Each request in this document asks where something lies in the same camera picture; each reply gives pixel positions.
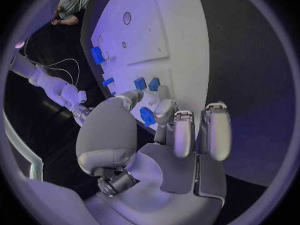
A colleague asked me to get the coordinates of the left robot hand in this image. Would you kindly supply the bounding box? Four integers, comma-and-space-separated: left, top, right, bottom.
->
75, 85, 232, 225

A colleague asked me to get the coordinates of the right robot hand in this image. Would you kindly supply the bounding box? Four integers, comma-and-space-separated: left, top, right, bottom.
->
71, 103, 95, 127

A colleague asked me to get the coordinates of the blue gear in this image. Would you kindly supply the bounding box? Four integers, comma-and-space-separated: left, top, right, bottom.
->
138, 106, 156, 128

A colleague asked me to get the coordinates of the small blue plug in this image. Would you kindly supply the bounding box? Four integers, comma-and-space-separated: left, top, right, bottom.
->
133, 77, 148, 90

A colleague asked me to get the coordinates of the small blue peg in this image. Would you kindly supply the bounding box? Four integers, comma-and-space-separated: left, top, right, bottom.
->
148, 77, 161, 91

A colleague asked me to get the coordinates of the white task board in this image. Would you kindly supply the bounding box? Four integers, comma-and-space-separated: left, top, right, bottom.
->
80, 0, 211, 141

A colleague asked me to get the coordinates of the thick blue cylinder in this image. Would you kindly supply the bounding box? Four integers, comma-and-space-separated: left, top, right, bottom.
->
90, 46, 106, 66

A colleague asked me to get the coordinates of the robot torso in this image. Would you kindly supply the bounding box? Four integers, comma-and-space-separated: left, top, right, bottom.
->
0, 108, 45, 182

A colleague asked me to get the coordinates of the person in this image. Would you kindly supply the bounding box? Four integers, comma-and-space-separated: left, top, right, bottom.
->
50, 0, 96, 26

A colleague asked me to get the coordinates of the white cable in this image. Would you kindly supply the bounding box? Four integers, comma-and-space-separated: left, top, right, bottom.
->
43, 58, 81, 86

